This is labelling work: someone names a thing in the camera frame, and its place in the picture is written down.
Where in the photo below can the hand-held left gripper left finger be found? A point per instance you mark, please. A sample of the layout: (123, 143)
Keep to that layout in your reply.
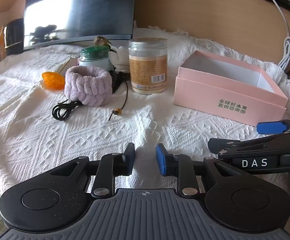
(129, 158)

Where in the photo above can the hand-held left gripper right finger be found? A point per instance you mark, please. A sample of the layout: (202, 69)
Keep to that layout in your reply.
(161, 158)

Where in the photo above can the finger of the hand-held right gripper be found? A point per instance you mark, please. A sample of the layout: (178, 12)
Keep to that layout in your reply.
(270, 127)
(235, 146)

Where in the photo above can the pink cardboard box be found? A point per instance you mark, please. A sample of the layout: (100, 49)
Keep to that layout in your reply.
(225, 100)

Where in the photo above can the black hair claw clip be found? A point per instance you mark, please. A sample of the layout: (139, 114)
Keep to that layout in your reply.
(115, 81)

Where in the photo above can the white knitted blanket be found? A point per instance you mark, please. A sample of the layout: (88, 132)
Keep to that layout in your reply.
(59, 135)

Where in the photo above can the clear plastic jar beige label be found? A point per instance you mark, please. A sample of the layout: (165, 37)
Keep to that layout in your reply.
(148, 67)

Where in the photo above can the white fabric item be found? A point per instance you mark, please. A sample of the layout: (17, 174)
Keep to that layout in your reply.
(119, 57)

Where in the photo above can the green lid jar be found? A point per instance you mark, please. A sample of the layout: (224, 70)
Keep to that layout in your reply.
(94, 58)

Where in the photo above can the orange crochet flower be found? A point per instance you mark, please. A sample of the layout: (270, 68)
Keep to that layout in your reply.
(52, 80)

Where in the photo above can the black flat screen monitor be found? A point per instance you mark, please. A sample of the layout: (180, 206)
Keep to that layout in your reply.
(84, 10)

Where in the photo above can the black appliance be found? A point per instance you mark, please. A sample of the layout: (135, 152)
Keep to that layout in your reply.
(14, 37)

